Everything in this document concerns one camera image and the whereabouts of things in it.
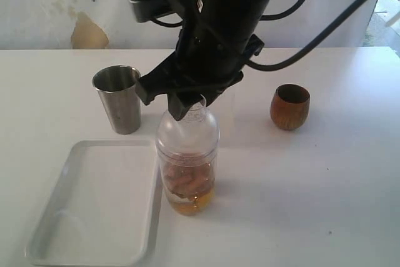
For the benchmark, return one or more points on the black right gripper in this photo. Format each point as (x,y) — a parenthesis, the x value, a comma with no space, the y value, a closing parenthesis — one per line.
(200,66)

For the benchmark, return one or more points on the grey metal cup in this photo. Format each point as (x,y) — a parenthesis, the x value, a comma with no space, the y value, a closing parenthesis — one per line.
(116,88)

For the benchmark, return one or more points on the clear plastic dome lid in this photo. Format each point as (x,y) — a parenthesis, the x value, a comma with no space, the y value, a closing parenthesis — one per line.
(191,141)

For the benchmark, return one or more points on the clear glass jar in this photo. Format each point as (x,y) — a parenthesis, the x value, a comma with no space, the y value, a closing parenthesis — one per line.
(189,190)

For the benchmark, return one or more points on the brown wooden cup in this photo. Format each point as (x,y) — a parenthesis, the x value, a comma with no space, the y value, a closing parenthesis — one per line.
(290,106)

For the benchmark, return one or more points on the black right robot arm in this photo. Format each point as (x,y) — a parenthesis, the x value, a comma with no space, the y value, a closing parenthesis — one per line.
(232,23)

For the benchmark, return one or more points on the translucent plastic measuring cup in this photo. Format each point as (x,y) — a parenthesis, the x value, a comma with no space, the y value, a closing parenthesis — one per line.
(224,108)

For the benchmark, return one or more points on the clear plastic tray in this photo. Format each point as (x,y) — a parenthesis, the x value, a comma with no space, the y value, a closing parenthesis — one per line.
(104,208)

